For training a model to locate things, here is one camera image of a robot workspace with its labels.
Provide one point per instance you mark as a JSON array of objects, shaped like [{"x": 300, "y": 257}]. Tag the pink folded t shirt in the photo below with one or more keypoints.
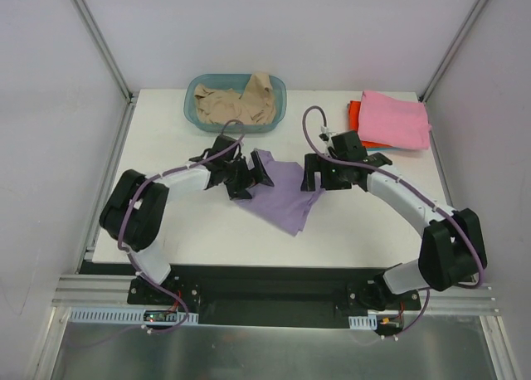
[{"x": 396, "y": 123}]

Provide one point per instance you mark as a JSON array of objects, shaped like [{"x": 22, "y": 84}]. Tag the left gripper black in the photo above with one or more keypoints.
[{"x": 242, "y": 177}]

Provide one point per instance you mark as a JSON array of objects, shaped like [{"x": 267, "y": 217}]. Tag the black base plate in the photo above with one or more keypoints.
[{"x": 322, "y": 298}]

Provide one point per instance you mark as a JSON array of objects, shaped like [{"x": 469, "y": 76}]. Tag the left grey cable duct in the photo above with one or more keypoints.
[{"x": 130, "y": 316}]

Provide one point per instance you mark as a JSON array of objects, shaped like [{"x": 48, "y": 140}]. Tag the front aluminium rail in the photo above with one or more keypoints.
[{"x": 112, "y": 290}]

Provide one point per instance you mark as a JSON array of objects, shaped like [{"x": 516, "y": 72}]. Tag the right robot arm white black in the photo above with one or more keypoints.
[{"x": 452, "y": 246}]

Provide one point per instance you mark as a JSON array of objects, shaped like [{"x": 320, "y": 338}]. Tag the left aluminium frame post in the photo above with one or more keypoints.
[{"x": 96, "y": 35}]

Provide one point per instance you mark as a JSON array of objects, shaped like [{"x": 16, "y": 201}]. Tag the right grey cable duct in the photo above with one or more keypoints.
[{"x": 368, "y": 322}]

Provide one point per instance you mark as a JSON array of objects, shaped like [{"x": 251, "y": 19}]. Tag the blue folded t shirt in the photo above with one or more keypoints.
[{"x": 386, "y": 150}]

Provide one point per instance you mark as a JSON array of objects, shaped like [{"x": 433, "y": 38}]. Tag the orange folded t shirt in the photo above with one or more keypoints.
[{"x": 353, "y": 122}]

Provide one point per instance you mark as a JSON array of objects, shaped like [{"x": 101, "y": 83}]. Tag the right aluminium frame post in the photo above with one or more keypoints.
[{"x": 473, "y": 15}]

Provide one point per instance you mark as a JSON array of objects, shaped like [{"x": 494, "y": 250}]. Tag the grey cable duct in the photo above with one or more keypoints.
[
  {"x": 130, "y": 316},
  {"x": 368, "y": 322}
]

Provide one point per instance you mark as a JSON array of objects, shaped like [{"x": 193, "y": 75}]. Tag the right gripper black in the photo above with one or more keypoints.
[{"x": 324, "y": 177}]

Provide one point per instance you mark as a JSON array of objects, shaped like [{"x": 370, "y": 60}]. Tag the aluminium frame post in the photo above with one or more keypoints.
[
  {"x": 96, "y": 35},
  {"x": 473, "y": 15}
]

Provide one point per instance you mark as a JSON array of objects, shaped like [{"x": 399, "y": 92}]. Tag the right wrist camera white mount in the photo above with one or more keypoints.
[{"x": 326, "y": 135}]

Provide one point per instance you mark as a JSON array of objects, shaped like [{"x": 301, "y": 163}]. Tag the teal plastic basket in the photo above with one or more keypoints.
[{"x": 237, "y": 83}]

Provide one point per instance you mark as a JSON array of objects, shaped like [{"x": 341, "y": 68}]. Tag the purple t shirt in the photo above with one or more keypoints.
[{"x": 284, "y": 205}]

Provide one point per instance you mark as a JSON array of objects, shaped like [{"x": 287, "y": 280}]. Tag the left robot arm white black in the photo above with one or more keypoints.
[{"x": 133, "y": 214}]

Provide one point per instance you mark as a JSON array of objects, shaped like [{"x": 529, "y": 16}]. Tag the beige t shirt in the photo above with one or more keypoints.
[{"x": 254, "y": 106}]

